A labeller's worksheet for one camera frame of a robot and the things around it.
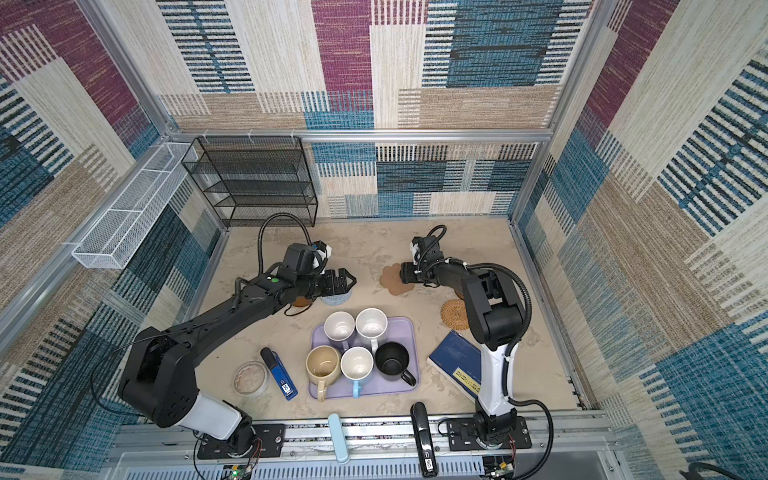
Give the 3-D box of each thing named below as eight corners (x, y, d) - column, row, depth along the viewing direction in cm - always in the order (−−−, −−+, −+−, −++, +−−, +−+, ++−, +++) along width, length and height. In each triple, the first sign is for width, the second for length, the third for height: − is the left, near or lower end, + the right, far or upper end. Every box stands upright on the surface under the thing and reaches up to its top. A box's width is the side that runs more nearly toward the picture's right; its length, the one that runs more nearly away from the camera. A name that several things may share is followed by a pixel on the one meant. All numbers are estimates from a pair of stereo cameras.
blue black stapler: (290, 401, 81) (285, 397, 77) (264, 357, 89) (258, 351, 85) (301, 393, 82) (296, 388, 79) (274, 350, 90) (269, 343, 86)
